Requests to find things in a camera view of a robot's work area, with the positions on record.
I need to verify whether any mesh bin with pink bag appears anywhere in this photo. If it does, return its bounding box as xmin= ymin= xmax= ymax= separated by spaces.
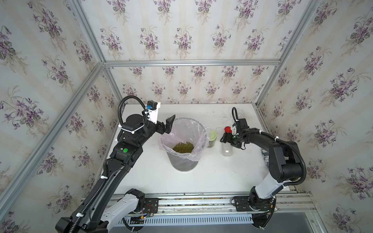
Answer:
xmin=158 ymin=117 xmax=210 ymax=172

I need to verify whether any red jar lid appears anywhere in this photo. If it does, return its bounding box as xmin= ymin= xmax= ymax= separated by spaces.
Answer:
xmin=224 ymin=126 xmax=232 ymax=134

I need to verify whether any green mung beans pile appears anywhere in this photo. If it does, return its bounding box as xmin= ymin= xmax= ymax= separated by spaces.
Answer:
xmin=173 ymin=142 xmax=194 ymax=153

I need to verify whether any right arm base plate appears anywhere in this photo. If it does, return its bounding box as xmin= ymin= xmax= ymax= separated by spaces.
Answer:
xmin=230 ymin=196 xmax=275 ymax=212

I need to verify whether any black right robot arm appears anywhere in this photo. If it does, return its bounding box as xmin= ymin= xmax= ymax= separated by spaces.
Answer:
xmin=220 ymin=107 xmax=307 ymax=211

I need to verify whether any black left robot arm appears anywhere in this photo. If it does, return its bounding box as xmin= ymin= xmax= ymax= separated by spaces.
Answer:
xmin=55 ymin=95 xmax=175 ymax=233

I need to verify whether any green lid bean jar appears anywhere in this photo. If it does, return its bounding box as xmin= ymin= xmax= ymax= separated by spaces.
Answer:
xmin=208 ymin=130 xmax=217 ymax=148

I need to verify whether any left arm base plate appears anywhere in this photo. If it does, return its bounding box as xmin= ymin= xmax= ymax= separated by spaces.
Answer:
xmin=128 ymin=198 xmax=159 ymax=217

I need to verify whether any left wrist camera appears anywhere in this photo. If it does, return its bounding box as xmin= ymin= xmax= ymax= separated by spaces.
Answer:
xmin=145 ymin=101 xmax=161 ymax=124

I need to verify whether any white slotted cable duct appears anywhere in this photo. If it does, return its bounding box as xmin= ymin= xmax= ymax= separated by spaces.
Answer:
xmin=116 ymin=214 xmax=254 ymax=227

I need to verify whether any red lid bean jar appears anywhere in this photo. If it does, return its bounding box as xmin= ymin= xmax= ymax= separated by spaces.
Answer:
xmin=221 ymin=143 xmax=233 ymax=157

